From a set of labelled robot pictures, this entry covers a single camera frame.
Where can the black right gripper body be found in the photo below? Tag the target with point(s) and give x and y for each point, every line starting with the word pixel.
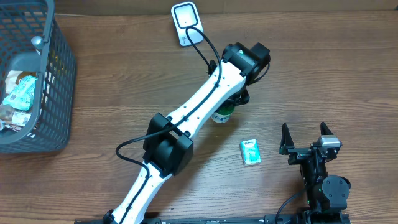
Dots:
pixel 305 150

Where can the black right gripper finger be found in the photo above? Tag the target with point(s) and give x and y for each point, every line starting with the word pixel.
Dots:
pixel 286 143
pixel 324 129

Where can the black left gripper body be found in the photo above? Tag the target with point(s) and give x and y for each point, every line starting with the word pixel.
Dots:
pixel 239 100

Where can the green lid jar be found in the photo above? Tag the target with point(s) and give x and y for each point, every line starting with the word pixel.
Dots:
pixel 222 114

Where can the teal Kleenex tissue pack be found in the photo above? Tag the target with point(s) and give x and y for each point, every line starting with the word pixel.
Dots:
pixel 250 152

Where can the silver capped amber bottle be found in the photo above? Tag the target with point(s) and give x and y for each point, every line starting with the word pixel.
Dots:
pixel 37 42

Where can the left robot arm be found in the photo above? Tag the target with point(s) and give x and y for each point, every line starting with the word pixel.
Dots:
pixel 168 143

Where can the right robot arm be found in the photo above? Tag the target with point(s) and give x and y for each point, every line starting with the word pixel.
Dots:
pixel 326 194

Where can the white barcode scanner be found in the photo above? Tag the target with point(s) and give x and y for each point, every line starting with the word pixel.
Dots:
pixel 184 15

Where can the grey plastic shopping basket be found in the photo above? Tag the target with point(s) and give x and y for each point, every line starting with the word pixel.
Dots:
pixel 51 113

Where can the teal snack packet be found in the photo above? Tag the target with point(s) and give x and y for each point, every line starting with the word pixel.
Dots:
pixel 22 96

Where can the brown snack packet with label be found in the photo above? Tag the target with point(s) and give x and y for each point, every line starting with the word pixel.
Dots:
pixel 12 118

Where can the beige brown snack packet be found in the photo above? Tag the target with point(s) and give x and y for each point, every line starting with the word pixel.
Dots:
pixel 14 77

